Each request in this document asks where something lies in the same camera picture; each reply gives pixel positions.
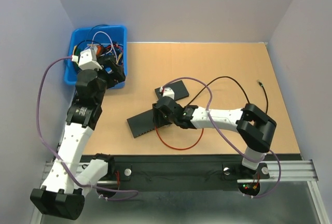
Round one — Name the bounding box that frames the black network switch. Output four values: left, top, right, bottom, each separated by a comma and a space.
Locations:
127, 109, 171, 138
155, 80, 189, 101

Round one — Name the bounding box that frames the red ethernet cable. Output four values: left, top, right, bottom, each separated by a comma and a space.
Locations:
155, 125, 204, 151

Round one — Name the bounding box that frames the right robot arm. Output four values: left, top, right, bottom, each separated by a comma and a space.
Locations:
153, 96, 277, 177

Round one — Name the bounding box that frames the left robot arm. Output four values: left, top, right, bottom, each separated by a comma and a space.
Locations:
30, 56, 126, 220

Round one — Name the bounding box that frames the blue plastic bin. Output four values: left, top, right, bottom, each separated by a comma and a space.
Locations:
68, 25, 128, 74

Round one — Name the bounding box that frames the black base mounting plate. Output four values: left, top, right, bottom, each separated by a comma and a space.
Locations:
82, 153, 270, 192

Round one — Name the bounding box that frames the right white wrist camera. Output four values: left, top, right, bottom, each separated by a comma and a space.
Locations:
159, 87, 175, 99

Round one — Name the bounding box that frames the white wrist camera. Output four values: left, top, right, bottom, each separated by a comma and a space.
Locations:
71, 49, 102, 70
159, 87, 175, 99

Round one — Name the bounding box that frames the white coiled cable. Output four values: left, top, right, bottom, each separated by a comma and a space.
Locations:
92, 31, 115, 51

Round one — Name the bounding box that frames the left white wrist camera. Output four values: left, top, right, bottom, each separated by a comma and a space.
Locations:
71, 49, 102, 70

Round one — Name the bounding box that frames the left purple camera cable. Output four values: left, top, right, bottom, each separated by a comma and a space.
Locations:
36, 55, 140, 202

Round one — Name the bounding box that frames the purple camera cable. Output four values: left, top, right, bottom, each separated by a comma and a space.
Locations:
36, 55, 140, 202
162, 76, 281, 199

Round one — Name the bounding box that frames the black ethernet cable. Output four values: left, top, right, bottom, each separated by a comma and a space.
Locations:
187, 76, 269, 113

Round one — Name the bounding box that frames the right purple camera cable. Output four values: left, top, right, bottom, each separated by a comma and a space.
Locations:
162, 76, 281, 199

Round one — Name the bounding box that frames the aluminium frame rail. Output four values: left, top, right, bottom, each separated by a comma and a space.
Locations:
41, 160, 318, 185

